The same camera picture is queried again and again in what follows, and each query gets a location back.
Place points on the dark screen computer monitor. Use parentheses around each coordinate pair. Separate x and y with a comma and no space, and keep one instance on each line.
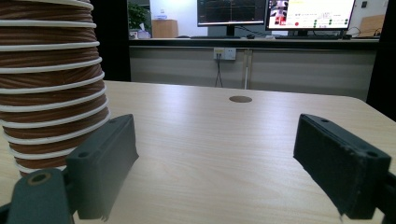
(232,11)

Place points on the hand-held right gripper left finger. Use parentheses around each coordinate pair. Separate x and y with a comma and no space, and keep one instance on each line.
(99,161)

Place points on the bright screen computer monitor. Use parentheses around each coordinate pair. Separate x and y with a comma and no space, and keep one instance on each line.
(311,12)

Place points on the long background desk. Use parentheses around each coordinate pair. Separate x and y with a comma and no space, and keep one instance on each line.
(249,43)

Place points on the black keyboard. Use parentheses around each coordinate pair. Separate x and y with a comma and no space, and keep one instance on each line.
(214,37)

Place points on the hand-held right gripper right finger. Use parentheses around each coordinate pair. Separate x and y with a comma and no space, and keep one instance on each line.
(339,168)

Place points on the white wall socket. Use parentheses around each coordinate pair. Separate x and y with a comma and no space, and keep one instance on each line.
(224,53)

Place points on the white vertical conduit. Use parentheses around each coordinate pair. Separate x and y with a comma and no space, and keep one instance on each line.
(247,70)

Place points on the wooden board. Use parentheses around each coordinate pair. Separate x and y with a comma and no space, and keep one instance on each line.
(372,26)

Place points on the stack of brown paper cups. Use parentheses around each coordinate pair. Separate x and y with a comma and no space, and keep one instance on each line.
(46,77)

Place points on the cardboard box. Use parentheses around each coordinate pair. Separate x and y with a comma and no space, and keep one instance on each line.
(165,28)

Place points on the green potted plant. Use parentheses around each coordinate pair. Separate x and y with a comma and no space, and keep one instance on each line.
(137,15)

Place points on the round brown table grommet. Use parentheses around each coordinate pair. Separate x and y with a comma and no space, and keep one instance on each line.
(240,99)

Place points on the black computer mouse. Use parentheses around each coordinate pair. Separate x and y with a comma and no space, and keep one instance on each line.
(250,36)

